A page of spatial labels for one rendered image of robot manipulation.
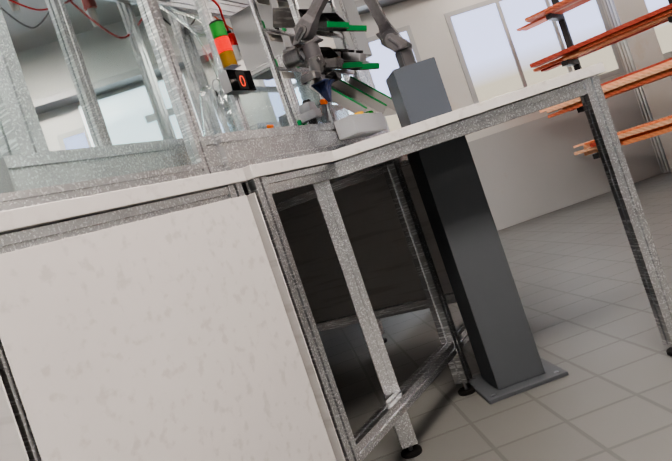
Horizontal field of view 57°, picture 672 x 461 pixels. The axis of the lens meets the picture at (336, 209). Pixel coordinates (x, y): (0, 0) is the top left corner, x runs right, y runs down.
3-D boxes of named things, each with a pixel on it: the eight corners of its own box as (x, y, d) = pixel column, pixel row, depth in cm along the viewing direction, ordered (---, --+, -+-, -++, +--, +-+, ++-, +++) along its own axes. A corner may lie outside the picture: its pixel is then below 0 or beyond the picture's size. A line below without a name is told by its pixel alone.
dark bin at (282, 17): (349, 28, 236) (349, 8, 234) (327, 28, 226) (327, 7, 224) (295, 28, 252) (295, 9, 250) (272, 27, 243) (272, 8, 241)
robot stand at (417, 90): (454, 116, 192) (434, 56, 192) (413, 130, 191) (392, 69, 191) (443, 124, 206) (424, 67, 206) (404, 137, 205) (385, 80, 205)
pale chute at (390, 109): (399, 113, 248) (402, 103, 245) (380, 117, 238) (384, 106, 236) (347, 85, 261) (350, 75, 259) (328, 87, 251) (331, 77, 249)
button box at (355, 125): (387, 129, 201) (381, 111, 201) (358, 133, 183) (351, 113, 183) (369, 136, 205) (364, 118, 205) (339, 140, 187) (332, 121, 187)
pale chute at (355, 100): (383, 115, 235) (387, 104, 233) (362, 118, 225) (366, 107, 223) (330, 85, 248) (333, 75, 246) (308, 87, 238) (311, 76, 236)
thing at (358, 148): (606, 71, 172) (602, 61, 172) (302, 171, 165) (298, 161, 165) (513, 115, 242) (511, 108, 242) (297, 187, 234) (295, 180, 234)
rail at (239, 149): (392, 144, 217) (382, 114, 217) (232, 174, 142) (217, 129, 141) (379, 149, 220) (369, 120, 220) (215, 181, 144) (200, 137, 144)
